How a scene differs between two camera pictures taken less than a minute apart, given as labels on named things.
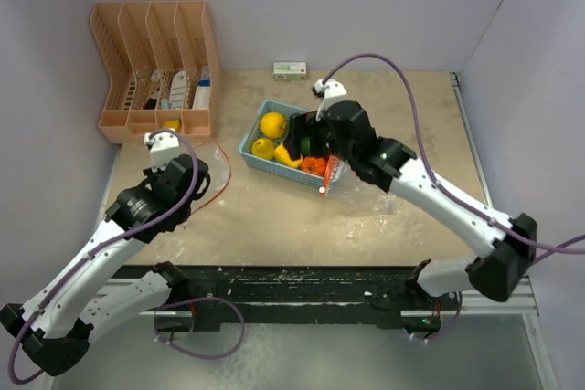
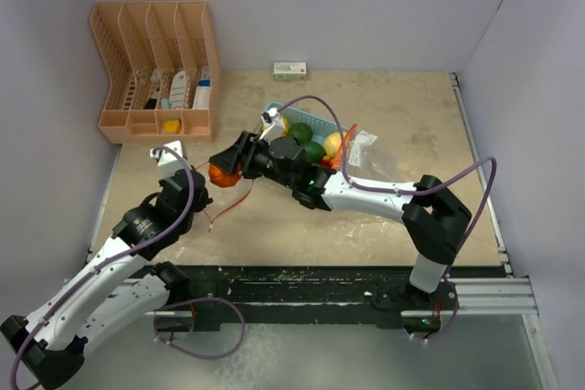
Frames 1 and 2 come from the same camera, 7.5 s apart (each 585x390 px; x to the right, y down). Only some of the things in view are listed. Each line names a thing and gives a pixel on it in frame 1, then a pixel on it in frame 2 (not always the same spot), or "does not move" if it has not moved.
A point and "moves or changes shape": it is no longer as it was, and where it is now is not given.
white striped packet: x=178 y=93 does not move
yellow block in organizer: x=172 y=123 does not move
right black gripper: x=301 y=126 → x=239 y=153
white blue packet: x=203 y=95 does not move
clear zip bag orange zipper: x=219 y=173 moves or changes shape
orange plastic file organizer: x=162 y=66 does not move
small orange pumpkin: x=314 y=165 moves or changes shape
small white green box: x=290 y=71 does not move
